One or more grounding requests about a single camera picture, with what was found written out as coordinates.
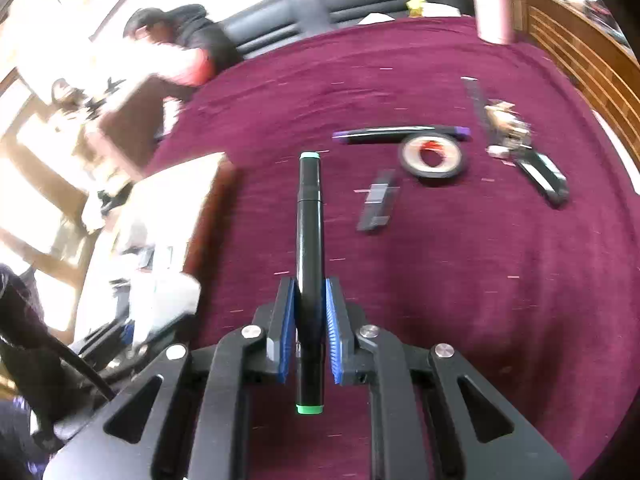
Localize black gold pouch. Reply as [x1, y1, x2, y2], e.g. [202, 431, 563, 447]
[517, 147, 571, 207]

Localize gold-rimmed box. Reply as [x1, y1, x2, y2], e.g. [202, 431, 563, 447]
[80, 151, 238, 346]

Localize black cable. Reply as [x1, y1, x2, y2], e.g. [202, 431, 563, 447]
[0, 265, 116, 403]

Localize round tape roll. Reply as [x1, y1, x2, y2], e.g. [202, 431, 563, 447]
[398, 133, 468, 181]

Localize black leather sofa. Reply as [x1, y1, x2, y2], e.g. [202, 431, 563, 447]
[220, 0, 476, 61]

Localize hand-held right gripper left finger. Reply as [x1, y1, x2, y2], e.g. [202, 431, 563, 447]
[42, 276, 297, 480]

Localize brown chair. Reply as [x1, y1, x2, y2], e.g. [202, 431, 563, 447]
[97, 74, 168, 183]

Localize white paper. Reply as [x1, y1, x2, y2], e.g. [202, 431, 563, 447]
[360, 2, 461, 23]

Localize pink thermos bottle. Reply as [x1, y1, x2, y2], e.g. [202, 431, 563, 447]
[470, 0, 516, 45]

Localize gold ornament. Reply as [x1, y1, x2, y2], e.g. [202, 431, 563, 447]
[482, 100, 533, 153]

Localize wooden framed window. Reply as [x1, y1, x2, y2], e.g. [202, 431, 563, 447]
[0, 70, 101, 341]

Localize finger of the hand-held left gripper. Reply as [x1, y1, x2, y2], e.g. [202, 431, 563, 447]
[75, 321, 187, 372]

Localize black marker pen purple caps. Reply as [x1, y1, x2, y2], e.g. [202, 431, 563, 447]
[332, 125, 472, 146]

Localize black marker pen green caps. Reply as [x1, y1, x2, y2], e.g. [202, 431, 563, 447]
[295, 152, 326, 416]

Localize small black grey box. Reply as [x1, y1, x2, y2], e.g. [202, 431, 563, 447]
[356, 169, 401, 233]

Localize wooden brick-pattern counter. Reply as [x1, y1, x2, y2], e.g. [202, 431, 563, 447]
[505, 0, 640, 126]

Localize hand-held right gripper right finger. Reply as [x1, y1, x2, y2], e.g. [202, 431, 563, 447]
[325, 276, 573, 480]

